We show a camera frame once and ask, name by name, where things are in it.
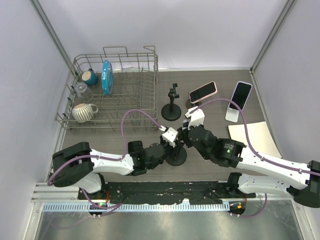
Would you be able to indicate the black phone stand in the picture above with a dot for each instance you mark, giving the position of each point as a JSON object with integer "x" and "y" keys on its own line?
{"x": 171, "y": 111}
{"x": 181, "y": 157}

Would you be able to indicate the lilac case phone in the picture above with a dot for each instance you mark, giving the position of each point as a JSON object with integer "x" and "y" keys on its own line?
{"x": 185, "y": 124}
{"x": 241, "y": 93}

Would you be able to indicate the white slotted cable duct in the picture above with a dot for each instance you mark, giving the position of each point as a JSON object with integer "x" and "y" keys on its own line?
{"x": 185, "y": 206}

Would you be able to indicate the aluminium frame post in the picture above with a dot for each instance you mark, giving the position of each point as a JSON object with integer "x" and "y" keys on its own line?
{"x": 285, "y": 11}
{"x": 53, "y": 35}

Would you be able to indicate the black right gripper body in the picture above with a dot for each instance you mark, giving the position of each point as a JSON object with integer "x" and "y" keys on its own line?
{"x": 188, "y": 142}

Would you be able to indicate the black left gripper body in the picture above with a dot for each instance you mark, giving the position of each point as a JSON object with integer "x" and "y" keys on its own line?
{"x": 169, "y": 149}

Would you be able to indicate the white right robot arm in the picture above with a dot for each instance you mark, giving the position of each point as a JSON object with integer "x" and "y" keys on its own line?
{"x": 301, "y": 181}

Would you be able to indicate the left aluminium frame post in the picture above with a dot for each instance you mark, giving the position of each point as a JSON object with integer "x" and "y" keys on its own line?
{"x": 53, "y": 35}

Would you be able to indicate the black front phone stand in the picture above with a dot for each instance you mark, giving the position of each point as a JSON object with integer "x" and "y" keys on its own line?
{"x": 171, "y": 111}

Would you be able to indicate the white angled phone stand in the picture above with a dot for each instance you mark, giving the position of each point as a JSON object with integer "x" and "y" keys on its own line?
{"x": 232, "y": 115}

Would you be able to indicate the striped white mug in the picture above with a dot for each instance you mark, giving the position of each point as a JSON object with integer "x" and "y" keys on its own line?
{"x": 84, "y": 112}

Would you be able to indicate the pink case phone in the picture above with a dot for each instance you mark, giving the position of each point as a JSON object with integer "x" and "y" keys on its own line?
{"x": 201, "y": 93}

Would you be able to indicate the right aluminium frame post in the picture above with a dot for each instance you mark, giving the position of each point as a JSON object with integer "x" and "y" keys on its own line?
{"x": 285, "y": 11}

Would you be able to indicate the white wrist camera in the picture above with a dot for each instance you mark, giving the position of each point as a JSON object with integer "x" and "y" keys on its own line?
{"x": 169, "y": 136}
{"x": 195, "y": 117}

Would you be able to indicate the grey wire dish rack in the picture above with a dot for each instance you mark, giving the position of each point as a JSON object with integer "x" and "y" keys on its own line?
{"x": 133, "y": 101}

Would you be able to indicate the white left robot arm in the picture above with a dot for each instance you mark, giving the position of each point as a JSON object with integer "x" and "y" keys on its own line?
{"x": 81, "y": 166}

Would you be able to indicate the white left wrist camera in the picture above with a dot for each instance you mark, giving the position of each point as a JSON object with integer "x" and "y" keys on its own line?
{"x": 169, "y": 136}

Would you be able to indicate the wooden round phone stand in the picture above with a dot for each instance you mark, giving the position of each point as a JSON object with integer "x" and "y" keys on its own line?
{"x": 190, "y": 105}

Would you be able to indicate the blue ceramic mug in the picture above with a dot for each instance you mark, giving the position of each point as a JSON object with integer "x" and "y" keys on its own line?
{"x": 90, "y": 78}

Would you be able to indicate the blue plate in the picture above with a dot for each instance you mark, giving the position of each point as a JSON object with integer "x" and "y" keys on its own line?
{"x": 107, "y": 78}

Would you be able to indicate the clear drinking glass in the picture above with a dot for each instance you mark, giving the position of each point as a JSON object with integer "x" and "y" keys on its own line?
{"x": 83, "y": 91}

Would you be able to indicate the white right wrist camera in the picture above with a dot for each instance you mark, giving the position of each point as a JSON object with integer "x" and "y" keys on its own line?
{"x": 195, "y": 117}

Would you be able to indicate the white flat board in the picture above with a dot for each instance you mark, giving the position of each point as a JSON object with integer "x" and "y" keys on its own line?
{"x": 259, "y": 136}

